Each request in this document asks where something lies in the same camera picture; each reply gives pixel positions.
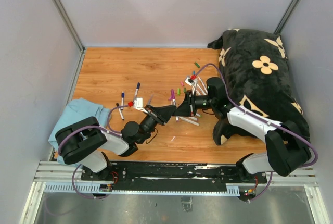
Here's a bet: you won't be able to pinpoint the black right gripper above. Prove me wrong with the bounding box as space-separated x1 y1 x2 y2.
173 90 215 117

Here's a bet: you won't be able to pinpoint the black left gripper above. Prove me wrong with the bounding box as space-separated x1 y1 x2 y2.
138 105 177 144

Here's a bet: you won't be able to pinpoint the beige cap marker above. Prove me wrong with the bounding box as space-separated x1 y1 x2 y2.
179 117 200 126

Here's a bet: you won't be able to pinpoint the dark green cap marker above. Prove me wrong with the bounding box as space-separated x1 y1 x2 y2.
197 76 208 93

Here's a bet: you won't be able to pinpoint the navy cap marker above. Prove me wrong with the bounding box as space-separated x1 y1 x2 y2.
133 82 140 101

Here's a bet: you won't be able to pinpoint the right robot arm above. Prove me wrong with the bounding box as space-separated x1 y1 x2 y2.
174 76 312 182

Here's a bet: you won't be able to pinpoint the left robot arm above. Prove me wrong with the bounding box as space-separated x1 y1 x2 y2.
55 105 176 180

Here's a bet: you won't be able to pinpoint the small blue cap marker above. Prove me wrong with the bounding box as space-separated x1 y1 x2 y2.
121 91 125 106

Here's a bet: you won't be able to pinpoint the black floral pillow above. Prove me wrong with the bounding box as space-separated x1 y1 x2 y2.
207 29 310 141

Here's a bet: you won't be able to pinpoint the light blue cloth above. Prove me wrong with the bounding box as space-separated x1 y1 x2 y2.
48 97 112 166

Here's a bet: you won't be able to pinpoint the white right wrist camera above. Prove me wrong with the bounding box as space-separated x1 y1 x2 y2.
184 75 198 94

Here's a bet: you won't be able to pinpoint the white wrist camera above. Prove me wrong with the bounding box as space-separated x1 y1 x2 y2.
184 75 198 94
127 96 147 113

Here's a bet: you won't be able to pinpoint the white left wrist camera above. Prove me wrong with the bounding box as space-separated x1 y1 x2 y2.
127 96 147 113

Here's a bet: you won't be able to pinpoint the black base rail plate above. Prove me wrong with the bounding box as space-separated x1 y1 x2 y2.
81 161 267 193

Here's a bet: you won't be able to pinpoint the aluminium frame rails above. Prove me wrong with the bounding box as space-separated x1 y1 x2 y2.
20 161 330 223

